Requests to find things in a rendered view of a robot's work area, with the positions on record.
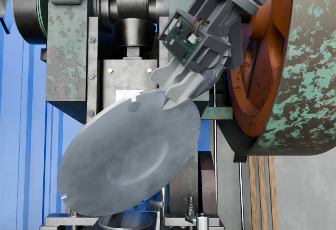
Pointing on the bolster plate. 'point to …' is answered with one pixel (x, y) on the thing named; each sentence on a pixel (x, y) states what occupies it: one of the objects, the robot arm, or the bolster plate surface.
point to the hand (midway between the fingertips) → (168, 101)
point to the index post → (202, 221)
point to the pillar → (164, 200)
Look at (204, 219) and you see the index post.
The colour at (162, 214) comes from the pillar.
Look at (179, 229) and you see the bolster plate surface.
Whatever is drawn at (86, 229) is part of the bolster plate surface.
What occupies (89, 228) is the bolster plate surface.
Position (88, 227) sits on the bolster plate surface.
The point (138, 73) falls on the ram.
